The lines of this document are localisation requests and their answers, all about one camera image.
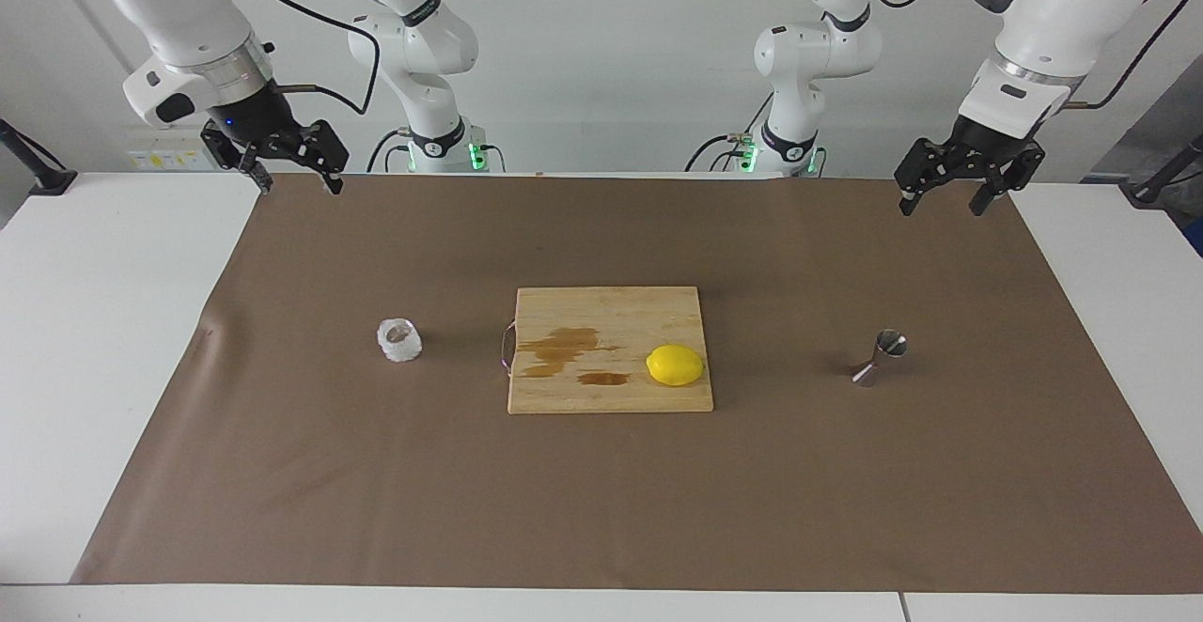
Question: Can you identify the wooden cutting board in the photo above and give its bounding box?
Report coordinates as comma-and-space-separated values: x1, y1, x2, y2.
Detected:
496, 286, 715, 414

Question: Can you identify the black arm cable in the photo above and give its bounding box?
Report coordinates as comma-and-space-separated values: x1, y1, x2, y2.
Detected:
214, 0, 383, 117
860, 0, 1197, 112

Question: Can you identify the yellow lemon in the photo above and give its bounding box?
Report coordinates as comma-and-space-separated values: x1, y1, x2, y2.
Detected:
646, 344, 706, 388

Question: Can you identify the brown paper table mat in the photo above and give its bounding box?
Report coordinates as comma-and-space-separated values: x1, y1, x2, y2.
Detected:
70, 171, 1203, 595

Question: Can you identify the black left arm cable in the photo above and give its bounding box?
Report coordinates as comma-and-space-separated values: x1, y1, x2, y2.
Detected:
860, 0, 1197, 112

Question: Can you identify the white wall power outlet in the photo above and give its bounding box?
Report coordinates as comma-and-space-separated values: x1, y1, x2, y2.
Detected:
127, 129, 215, 173

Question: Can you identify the black camera stand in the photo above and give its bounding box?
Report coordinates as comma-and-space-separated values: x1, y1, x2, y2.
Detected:
0, 119, 78, 196
1128, 133, 1203, 209

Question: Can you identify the grey partition panel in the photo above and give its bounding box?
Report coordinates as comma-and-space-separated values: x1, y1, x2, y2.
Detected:
1090, 56, 1203, 183

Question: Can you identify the black base cable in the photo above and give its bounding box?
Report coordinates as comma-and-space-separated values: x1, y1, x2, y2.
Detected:
683, 94, 773, 175
365, 128, 416, 175

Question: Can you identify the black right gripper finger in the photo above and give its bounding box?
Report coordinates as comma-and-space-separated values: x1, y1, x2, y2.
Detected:
200, 122, 274, 195
266, 118, 351, 195

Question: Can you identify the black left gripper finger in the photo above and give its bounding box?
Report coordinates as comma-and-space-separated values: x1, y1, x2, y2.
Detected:
893, 136, 971, 218
968, 145, 1047, 218

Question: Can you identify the steel double jigger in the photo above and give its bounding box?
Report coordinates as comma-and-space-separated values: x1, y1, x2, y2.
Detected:
851, 329, 910, 388

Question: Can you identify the clear faceted glass cup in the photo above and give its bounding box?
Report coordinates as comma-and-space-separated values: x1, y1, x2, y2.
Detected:
376, 318, 424, 365

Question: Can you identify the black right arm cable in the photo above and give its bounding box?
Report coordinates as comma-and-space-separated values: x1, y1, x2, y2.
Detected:
214, 0, 383, 117

